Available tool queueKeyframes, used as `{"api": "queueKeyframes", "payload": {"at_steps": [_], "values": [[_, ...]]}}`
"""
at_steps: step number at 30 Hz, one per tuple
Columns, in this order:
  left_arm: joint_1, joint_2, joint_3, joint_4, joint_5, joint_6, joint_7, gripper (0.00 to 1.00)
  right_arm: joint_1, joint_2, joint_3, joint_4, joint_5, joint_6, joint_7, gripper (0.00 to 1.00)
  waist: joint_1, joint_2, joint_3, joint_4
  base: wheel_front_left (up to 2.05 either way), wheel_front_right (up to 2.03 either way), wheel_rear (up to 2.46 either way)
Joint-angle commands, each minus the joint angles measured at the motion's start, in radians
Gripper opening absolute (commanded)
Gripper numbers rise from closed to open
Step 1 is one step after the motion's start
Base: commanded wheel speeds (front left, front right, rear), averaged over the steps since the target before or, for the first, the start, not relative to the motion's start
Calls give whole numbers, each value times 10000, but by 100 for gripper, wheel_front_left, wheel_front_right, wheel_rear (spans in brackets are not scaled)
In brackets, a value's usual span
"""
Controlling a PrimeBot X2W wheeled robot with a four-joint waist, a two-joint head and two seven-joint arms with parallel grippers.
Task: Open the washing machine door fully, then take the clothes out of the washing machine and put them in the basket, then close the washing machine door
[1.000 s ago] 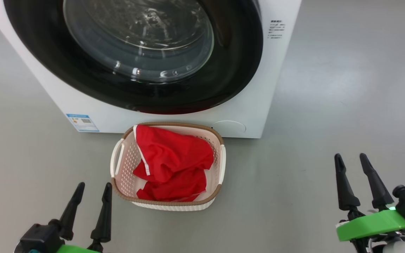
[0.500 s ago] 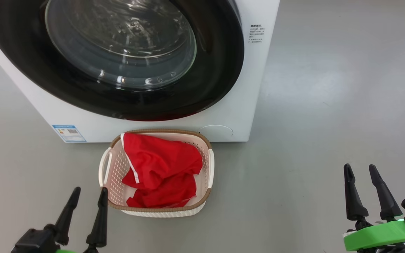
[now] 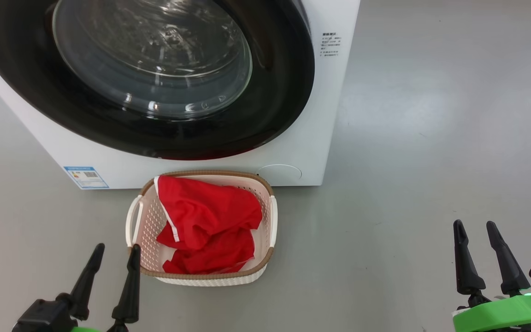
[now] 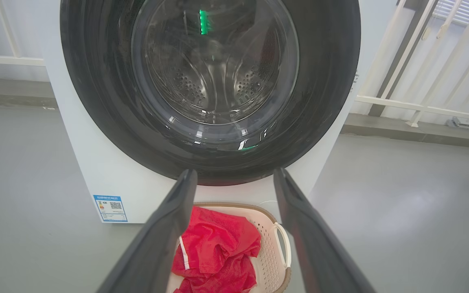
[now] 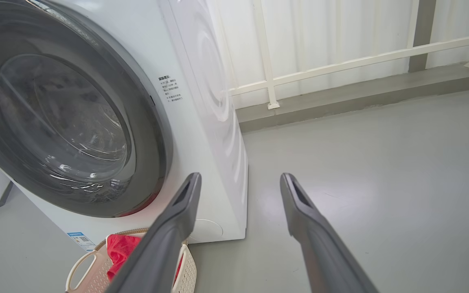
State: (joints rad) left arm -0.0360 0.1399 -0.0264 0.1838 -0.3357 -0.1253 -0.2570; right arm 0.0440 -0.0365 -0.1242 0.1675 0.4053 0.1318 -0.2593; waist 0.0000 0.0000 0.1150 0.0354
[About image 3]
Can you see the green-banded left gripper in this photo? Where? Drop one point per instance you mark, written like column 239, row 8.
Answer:
column 85, row 329

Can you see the cream perforated laundry basket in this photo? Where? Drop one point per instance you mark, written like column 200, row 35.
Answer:
column 148, row 221

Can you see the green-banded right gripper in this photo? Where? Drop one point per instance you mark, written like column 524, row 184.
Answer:
column 496, row 318

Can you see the red garment with white trim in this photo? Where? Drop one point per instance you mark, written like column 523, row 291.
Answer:
column 205, row 216

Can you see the white front-load washing machine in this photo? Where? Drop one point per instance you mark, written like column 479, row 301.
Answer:
column 330, row 115

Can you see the blue energy label sticker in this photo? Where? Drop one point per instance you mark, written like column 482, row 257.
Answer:
column 85, row 177

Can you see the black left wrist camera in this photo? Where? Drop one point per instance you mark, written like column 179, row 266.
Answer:
column 44, row 318

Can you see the round glass washing machine door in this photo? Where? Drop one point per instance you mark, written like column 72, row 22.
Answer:
column 270, row 115

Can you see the round washing machine filter cover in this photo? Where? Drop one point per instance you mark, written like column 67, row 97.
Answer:
column 280, row 173

